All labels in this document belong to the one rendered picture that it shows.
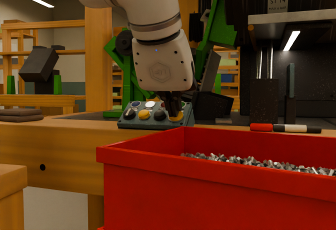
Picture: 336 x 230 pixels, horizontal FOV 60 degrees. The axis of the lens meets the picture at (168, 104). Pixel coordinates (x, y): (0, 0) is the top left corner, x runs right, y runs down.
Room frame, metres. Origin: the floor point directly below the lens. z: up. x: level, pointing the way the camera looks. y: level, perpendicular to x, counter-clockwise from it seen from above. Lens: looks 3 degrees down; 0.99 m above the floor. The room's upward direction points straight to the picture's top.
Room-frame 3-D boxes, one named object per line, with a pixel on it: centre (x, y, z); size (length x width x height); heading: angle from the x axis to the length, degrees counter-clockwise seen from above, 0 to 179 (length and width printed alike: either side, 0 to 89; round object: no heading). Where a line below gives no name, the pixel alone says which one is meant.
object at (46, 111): (9.54, 3.55, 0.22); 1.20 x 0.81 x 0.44; 171
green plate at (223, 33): (0.82, -0.16, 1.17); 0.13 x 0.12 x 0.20; 72
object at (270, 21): (0.74, -0.29, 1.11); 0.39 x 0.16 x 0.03; 162
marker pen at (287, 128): (0.57, -0.23, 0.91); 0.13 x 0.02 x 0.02; 76
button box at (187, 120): (0.64, 0.02, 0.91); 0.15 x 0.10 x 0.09; 72
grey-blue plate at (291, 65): (0.68, -0.28, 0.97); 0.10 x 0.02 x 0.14; 162
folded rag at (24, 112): (0.78, 0.40, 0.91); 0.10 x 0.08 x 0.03; 62
